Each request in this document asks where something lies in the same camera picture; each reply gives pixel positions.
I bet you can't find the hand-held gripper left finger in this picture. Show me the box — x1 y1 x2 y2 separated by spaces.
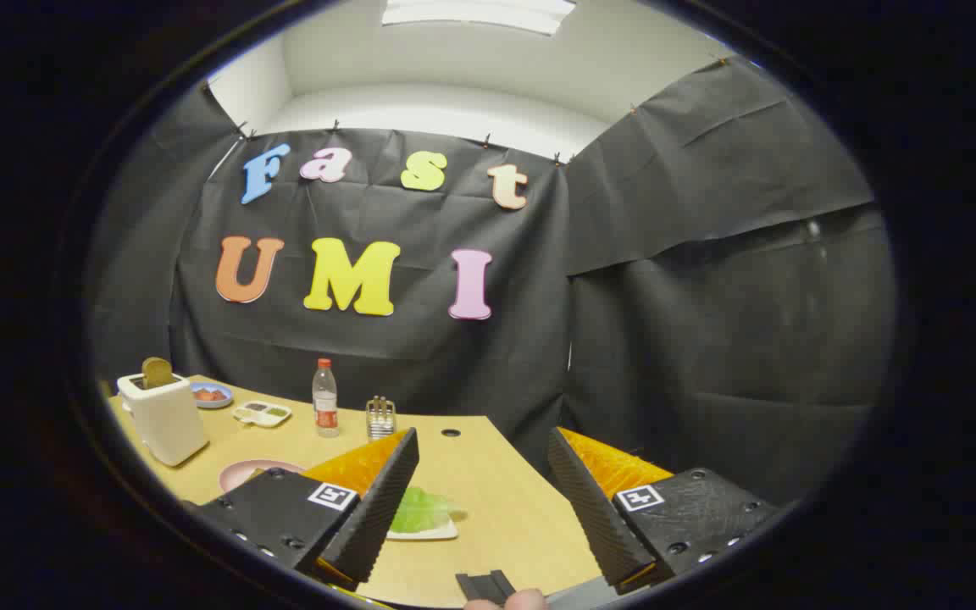
194 428 419 592

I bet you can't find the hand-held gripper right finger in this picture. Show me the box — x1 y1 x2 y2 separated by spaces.
547 426 781 596

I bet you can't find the green lettuce leaf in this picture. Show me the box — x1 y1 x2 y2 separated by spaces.
389 486 459 535

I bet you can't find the white square plate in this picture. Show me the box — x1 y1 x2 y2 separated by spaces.
385 517 460 541

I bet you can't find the clear bottle with red cap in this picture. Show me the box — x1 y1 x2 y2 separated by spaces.
312 358 341 439

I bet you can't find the white divided condiment tray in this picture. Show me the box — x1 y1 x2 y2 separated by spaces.
232 400 292 428

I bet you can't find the pink round plate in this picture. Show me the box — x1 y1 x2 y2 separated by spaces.
219 459 307 495

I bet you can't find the small blue plate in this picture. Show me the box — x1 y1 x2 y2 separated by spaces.
190 382 235 410

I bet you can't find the black backdrop cloth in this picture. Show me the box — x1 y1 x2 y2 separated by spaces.
86 55 900 509

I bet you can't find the white toaster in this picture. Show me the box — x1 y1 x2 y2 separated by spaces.
117 373 209 468

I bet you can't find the ceiling light panel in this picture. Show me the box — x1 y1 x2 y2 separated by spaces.
381 0 578 36

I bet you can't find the metal wire holder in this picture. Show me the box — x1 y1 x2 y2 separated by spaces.
366 395 397 441

